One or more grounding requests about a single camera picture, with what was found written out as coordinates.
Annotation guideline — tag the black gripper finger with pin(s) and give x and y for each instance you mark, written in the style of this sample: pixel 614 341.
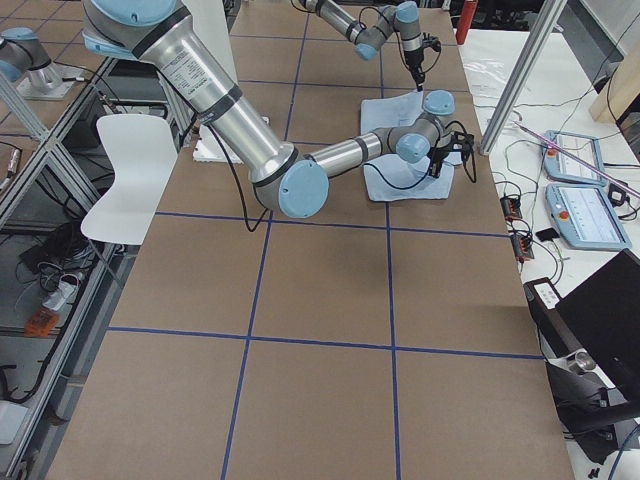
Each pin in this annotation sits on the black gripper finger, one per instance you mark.
pixel 435 169
pixel 419 86

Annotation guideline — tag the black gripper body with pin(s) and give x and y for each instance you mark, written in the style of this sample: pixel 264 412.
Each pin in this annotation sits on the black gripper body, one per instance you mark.
pixel 413 61
pixel 439 156

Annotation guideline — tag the light blue button shirt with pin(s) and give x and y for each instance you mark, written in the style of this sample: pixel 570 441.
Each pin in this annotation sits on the light blue button shirt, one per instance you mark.
pixel 403 172

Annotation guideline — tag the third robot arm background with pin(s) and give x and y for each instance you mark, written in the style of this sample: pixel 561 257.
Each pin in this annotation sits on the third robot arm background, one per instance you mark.
pixel 25 60

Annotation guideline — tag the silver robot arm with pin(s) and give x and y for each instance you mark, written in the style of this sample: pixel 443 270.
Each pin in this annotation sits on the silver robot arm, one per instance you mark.
pixel 402 20
pixel 161 33

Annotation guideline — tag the red bottle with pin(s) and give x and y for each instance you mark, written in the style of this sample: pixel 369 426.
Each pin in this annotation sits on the red bottle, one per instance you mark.
pixel 465 20

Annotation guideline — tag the black orange adapter upper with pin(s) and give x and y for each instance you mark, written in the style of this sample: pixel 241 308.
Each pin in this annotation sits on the black orange adapter upper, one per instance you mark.
pixel 511 208

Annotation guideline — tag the black orange adapter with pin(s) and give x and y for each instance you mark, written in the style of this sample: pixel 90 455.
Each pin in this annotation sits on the black orange adapter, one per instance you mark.
pixel 511 208
pixel 522 247

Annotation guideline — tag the upper blue teach pendant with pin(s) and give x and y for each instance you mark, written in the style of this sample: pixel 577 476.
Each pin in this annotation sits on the upper blue teach pendant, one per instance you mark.
pixel 561 168

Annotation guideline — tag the blue teach pendant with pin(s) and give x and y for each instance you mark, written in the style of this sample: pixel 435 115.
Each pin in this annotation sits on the blue teach pendant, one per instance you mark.
pixel 584 217
pixel 561 168

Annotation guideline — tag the black orange adapter lower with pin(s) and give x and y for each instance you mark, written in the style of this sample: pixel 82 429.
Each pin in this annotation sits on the black orange adapter lower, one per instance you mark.
pixel 522 247

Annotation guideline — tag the lower blue teach pendant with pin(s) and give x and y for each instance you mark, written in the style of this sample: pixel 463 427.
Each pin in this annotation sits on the lower blue teach pendant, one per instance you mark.
pixel 584 217

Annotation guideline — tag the black laptop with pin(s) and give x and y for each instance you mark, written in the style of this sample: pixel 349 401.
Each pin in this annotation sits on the black laptop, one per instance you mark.
pixel 601 315

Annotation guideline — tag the white plastic chair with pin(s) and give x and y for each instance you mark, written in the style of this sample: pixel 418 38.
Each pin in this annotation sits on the white plastic chair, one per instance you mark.
pixel 142 152

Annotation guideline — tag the orange box under table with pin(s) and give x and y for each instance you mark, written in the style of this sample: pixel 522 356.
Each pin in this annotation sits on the orange box under table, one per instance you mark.
pixel 41 323

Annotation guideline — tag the aluminium frame post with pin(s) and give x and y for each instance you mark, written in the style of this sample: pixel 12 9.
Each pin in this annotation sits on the aluminium frame post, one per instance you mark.
pixel 535 42

